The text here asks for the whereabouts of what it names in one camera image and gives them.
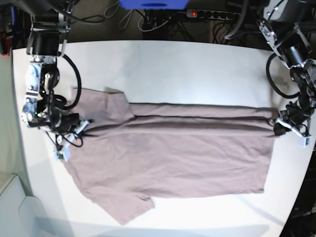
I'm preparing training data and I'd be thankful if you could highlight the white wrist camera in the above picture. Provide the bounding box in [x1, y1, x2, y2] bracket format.
[53, 149, 71, 162]
[298, 136, 312, 148]

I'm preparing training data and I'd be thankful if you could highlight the red black clamp tool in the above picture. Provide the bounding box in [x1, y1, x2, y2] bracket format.
[0, 31, 13, 57]

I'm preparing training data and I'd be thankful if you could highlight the blue plastic bin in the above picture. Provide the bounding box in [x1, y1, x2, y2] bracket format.
[119, 0, 189, 10]

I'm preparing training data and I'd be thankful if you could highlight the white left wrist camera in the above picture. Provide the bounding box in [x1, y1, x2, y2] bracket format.
[298, 136, 312, 148]

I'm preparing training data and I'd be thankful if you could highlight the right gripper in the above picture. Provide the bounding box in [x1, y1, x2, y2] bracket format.
[52, 113, 94, 155]

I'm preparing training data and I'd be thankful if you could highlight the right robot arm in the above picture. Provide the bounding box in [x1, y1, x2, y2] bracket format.
[22, 27, 278, 162]

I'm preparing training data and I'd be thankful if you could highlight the grey chair seat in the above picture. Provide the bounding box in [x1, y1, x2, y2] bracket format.
[0, 175, 74, 237]

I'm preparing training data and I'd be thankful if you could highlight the mauve t-shirt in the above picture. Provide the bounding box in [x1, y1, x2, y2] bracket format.
[63, 89, 277, 225]

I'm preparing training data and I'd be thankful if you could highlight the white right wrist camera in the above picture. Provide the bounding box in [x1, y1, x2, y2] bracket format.
[53, 149, 71, 162]

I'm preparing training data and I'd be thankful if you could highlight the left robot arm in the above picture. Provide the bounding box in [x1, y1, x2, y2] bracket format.
[257, 0, 316, 142]

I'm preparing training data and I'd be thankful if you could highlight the black power strip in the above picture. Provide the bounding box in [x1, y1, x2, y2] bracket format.
[185, 9, 240, 21]

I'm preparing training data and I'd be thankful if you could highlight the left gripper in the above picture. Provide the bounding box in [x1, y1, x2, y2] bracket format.
[273, 103, 313, 137]

